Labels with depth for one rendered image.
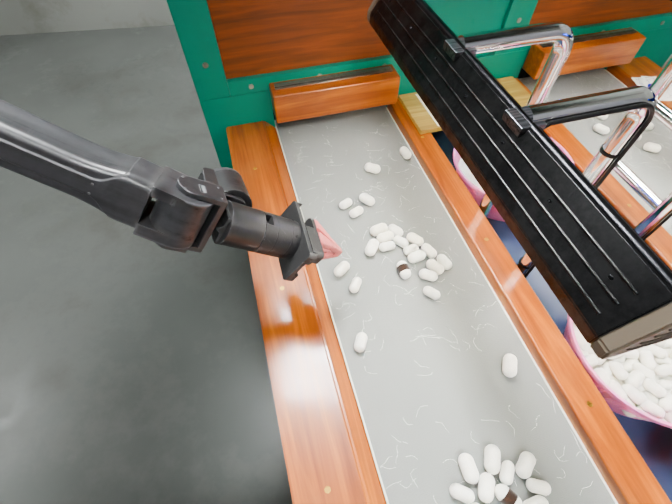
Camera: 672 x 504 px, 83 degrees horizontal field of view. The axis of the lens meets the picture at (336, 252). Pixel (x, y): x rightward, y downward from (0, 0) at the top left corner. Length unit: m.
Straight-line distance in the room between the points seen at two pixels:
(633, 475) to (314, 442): 0.43
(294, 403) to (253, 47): 0.71
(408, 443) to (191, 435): 0.95
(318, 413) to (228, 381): 0.88
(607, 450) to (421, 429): 0.25
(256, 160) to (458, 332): 0.56
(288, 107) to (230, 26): 0.19
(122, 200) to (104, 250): 1.48
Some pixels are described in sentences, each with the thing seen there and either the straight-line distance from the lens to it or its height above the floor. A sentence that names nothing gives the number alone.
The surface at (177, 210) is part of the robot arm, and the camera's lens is 0.45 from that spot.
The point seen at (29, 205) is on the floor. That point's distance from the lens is 2.32.
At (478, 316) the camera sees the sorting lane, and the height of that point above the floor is 0.74.
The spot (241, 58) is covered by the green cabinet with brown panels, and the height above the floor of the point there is 0.92.
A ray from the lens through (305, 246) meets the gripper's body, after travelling 0.51.
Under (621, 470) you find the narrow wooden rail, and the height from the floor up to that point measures 0.76.
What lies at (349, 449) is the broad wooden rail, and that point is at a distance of 0.60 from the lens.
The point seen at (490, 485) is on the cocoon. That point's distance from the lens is 0.63.
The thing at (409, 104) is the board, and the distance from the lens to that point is 1.04.
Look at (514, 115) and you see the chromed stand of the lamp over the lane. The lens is 0.46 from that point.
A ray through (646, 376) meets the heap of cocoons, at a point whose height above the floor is 0.74.
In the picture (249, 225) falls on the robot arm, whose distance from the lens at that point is 0.48.
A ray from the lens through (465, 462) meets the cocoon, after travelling 0.62.
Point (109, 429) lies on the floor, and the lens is 1.56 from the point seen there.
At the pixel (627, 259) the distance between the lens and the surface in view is 0.38.
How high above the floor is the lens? 1.36
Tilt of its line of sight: 55 degrees down
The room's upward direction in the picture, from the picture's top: straight up
